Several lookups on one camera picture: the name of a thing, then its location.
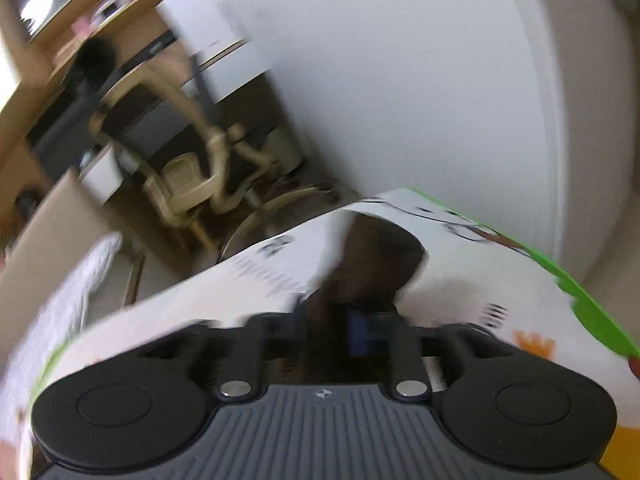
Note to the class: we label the beige black office chair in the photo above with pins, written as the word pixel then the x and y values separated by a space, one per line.
pixel 185 185

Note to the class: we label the white desk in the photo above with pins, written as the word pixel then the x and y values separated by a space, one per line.
pixel 220 35

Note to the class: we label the cartoon animal printed mat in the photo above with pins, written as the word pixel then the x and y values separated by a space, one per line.
pixel 475 285

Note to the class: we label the brown dotted garment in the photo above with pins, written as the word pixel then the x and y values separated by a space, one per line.
pixel 370 260

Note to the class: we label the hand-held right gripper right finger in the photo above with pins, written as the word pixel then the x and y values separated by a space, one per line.
pixel 359 335

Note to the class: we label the beige padded headboard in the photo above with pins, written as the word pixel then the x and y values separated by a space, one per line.
pixel 60 220

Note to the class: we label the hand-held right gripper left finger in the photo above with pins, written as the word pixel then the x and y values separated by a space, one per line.
pixel 280 332

